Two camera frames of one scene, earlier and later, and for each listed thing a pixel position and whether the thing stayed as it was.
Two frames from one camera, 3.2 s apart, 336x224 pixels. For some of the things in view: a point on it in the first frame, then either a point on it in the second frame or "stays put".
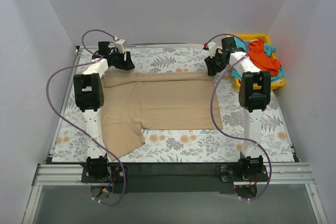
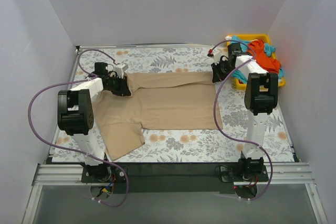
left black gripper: [123, 61] to [123, 86]
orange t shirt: [255, 52] stays put
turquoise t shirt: [269, 49] stays put
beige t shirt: [162, 100] stays put
